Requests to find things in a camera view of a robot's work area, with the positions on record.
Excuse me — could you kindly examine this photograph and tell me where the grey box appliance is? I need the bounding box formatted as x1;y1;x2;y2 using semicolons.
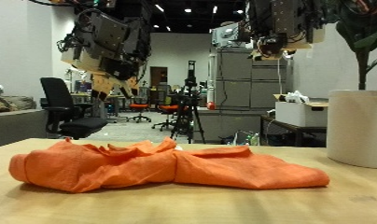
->
211;21;250;49

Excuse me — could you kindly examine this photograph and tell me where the white plastic bag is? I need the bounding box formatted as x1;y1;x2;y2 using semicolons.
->
285;90;311;105

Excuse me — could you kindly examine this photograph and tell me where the brown cushion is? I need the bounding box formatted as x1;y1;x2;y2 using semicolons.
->
0;95;37;115

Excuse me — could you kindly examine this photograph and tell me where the white round plant pot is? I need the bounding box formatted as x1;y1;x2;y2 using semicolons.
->
326;89;377;170

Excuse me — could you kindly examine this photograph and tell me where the brown door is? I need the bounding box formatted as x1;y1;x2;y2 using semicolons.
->
150;66;169;88

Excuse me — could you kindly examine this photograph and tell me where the black office chair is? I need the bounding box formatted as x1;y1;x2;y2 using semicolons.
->
39;77;109;140

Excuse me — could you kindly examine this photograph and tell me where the orange button-up shirt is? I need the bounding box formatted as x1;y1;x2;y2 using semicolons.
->
8;136;331;194

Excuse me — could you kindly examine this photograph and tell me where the dark green leafy plant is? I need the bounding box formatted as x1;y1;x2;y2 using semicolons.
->
335;0;377;91

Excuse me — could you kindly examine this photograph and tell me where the tall grey filing cabinet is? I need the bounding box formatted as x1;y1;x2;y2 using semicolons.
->
215;46;290;110

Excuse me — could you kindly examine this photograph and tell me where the black side desk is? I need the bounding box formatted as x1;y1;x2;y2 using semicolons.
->
261;114;330;147

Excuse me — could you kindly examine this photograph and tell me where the white storage box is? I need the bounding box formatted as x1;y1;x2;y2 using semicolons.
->
274;101;331;128

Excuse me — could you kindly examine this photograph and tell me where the black camera tripod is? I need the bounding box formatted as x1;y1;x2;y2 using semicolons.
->
168;60;207;145

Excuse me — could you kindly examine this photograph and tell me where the blue computer monitor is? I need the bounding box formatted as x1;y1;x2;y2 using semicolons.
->
74;79;93;93

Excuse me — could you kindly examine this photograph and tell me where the grey sofa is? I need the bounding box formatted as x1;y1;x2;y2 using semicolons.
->
0;108;49;149

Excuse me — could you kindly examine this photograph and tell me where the orange office chair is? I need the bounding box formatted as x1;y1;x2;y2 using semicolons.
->
152;104;186;132
125;102;154;124

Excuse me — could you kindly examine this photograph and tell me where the low grey cabinet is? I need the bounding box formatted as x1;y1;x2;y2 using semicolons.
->
194;106;265;144

